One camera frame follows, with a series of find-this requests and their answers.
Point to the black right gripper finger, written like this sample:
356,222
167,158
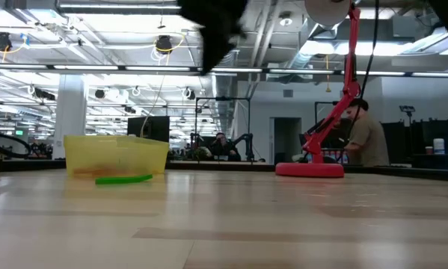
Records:
214,52

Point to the green rubber band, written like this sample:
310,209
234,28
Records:
122,180

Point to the black background robot arm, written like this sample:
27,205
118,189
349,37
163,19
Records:
248,140

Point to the yellow translucent plastic bin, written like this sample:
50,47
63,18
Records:
115,153

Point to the seated person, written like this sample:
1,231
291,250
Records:
221,145

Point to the black monitor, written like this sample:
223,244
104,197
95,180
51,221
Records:
154,129

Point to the red desk lamp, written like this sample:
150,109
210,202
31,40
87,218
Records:
309,170

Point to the white building column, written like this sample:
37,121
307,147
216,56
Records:
69,116

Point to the standing person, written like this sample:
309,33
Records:
369,138

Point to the tripod light panel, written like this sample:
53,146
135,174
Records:
407,109

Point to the green exit sign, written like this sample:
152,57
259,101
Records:
19,132

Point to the black cabinets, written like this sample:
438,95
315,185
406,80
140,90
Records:
418,143

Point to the small red cup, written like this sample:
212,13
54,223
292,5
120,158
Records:
429,150

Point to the white plastic container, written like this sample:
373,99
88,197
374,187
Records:
439,146

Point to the silver ceiling duct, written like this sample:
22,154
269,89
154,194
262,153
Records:
223,89

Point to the black background rig frame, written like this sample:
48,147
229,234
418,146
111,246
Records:
223,98

